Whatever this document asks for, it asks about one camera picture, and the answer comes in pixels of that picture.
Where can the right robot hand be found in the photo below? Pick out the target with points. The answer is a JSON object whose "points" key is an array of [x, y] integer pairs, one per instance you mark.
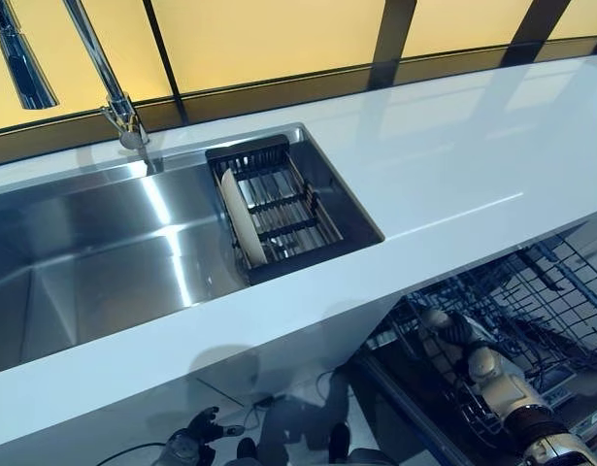
{"points": [[457, 332]]}

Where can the dark window frame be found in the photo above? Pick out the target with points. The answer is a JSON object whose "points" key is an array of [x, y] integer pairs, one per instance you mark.
{"points": [[395, 43]]}

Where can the white glossy cabinet front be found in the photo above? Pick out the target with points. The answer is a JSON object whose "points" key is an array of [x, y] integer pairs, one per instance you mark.
{"points": [[109, 412]]}

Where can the grey robot body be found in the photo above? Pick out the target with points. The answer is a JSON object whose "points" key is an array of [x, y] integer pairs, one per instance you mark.
{"points": [[298, 437]]}

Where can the chrome kitchen faucet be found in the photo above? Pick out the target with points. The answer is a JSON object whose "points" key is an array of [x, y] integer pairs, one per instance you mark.
{"points": [[118, 104]]}

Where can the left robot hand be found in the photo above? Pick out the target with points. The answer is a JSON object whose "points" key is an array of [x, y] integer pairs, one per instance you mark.
{"points": [[206, 427]]}

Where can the black sink dish rack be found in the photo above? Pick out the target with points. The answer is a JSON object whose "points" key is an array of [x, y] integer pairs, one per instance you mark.
{"points": [[288, 228]]}

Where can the stainless steel sink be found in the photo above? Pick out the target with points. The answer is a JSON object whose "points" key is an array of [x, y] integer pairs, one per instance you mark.
{"points": [[84, 233]]}

